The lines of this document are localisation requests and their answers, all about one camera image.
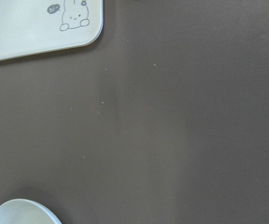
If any cream round plate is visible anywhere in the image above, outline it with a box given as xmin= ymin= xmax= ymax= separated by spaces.
xmin=0 ymin=199 xmax=61 ymax=224

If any cream rabbit tray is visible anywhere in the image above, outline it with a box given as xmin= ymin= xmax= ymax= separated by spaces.
xmin=0 ymin=0 xmax=104 ymax=61

